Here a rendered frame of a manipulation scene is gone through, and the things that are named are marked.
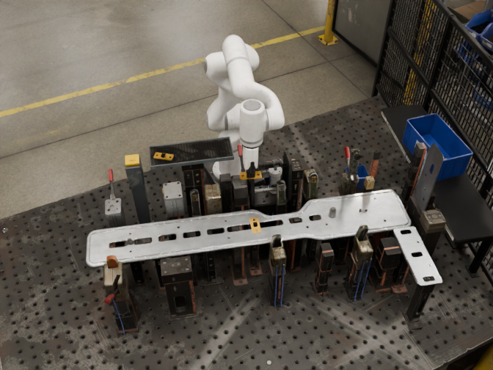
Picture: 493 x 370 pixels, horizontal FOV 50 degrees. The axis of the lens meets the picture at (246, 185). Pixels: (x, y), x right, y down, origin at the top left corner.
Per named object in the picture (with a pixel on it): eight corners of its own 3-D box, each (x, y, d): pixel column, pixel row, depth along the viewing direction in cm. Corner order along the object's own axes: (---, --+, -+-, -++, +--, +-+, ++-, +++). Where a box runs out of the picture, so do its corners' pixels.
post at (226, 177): (223, 238, 261) (220, 181, 232) (222, 230, 264) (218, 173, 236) (233, 237, 261) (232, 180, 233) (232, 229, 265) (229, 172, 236)
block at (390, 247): (373, 295, 238) (384, 257, 218) (364, 274, 246) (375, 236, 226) (392, 291, 239) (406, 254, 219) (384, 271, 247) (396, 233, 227)
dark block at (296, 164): (287, 231, 264) (293, 170, 234) (285, 220, 269) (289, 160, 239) (297, 230, 264) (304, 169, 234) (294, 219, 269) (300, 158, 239)
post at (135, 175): (139, 233, 263) (124, 169, 232) (139, 222, 269) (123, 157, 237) (154, 230, 264) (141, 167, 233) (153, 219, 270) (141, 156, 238)
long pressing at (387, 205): (85, 274, 212) (84, 271, 211) (87, 230, 227) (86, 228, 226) (414, 227, 228) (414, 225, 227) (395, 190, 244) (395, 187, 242)
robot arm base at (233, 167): (205, 167, 283) (203, 142, 269) (235, 152, 291) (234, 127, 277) (226, 189, 273) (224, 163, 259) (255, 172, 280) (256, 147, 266)
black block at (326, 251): (315, 300, 237) (321, 261, 216) (309, 280, 244) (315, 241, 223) (332, 297, 237) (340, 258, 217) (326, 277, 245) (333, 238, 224)
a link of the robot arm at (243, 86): (267, 70, 205) (285, 133, 189) (226, 75, 202) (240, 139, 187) (269, 53, 197) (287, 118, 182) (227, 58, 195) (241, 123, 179)
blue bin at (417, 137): (434, 182, 241) (442, 161, 232) (400, 140, 261) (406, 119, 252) (465, 174, 245) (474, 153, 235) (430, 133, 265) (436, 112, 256)
